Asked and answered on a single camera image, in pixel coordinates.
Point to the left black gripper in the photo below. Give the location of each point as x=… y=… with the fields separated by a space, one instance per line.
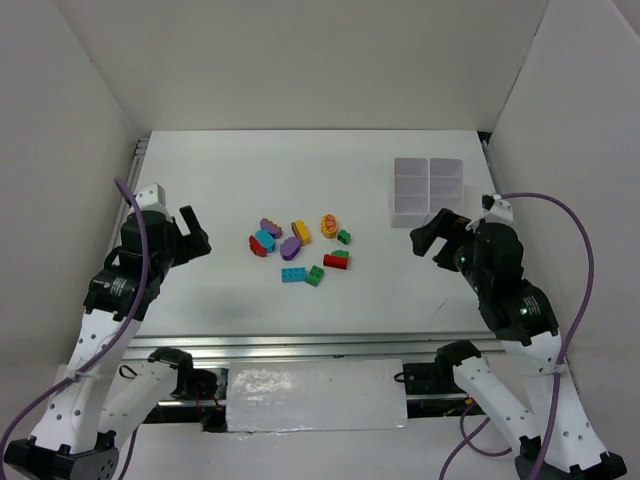
x=181 y=240

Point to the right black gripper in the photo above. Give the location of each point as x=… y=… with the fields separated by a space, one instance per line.
x=445 y=243

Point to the teal oval lego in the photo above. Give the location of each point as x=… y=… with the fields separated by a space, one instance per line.
x=266 y=240

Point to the small green lego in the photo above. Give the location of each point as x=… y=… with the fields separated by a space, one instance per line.
x=344 y=237

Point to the red rectangular lego brick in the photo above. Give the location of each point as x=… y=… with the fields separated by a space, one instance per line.
x=336 y=262

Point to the green half-round lego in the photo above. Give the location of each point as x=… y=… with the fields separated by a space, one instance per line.
x=340 y=255

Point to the green square lego plate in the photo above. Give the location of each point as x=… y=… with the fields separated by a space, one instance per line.
x=314 y=276

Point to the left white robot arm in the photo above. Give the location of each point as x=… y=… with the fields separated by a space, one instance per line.
x=82 y=433

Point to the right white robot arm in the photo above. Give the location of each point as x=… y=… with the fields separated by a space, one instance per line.
x=550 y=435

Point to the white compartment organizer tray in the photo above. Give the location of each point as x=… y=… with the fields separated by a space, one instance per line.
x=422 y=187

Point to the purple brown half-round lego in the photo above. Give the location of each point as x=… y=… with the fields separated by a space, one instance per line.
x=271 y=227

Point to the purple oval lego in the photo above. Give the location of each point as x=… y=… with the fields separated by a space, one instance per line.
x=290 y=248

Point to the teal flat lego plate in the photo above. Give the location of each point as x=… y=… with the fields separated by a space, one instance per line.
x=293 y=275

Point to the yellow brown lego brick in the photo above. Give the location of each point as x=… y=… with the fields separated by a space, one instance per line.
x=301 y=232

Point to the yellow butterfly lego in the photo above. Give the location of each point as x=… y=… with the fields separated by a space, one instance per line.
x=329 y=226

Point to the white foil-taped panel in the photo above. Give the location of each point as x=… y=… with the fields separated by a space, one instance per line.
x=354 y=395

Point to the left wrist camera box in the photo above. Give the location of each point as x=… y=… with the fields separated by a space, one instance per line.
x=151 y=198

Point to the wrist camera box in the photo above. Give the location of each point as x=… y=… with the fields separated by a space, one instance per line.
x=495 y=209
x=151 y=198

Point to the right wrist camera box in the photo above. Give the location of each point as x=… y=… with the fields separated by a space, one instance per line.
x=495 y=209

